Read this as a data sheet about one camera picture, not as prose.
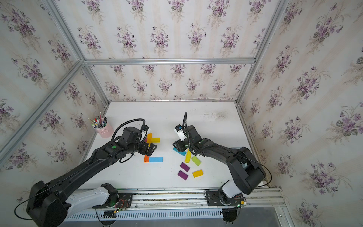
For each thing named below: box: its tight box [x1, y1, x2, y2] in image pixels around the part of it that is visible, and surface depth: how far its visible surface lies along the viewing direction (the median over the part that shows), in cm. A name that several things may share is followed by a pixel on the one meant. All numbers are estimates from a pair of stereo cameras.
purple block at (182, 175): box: [177, 170, 189, 181], surface depth 83 cm
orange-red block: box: [144, 154, 150, 163], surface depth 90 cm
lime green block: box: [191, 156, 202, 166], surface depth 89 cm
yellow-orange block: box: [192, 169, 204, 179], surface depth 84 cm
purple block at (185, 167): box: [179, 162, 191, 173], surface depth 86 cm
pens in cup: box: [87, 111, 108, 129], surface depth 94 cm
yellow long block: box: [184, 148, 192, 164], surface depth 90 cm
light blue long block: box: [148, 156, 164, 163], surface depth 89 cm
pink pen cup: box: [92, 122, 114, 139], surface depth 94 cm
